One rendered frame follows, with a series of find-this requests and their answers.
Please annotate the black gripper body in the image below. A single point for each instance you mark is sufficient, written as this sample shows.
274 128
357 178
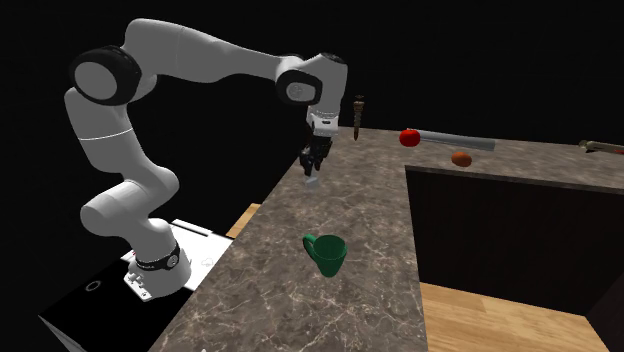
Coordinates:
320 145

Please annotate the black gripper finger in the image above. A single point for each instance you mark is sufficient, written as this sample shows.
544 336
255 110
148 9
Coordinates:
309 166

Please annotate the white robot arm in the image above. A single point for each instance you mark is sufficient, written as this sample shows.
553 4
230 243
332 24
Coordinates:
117 141

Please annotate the small grey cube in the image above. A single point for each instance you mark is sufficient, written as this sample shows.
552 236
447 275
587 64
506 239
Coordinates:
311 183

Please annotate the red tomato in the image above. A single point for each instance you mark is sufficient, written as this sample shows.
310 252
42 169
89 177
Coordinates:
409 138

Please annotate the green mug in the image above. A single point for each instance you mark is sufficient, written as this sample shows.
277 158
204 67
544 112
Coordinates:
327 254

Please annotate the grey metal bar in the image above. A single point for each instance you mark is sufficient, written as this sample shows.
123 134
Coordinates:
458 141

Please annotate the brown potato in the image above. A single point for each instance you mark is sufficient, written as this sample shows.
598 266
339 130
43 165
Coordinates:
461 159

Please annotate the black robot stand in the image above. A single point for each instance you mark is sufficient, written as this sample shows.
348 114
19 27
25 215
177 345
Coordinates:
102 297

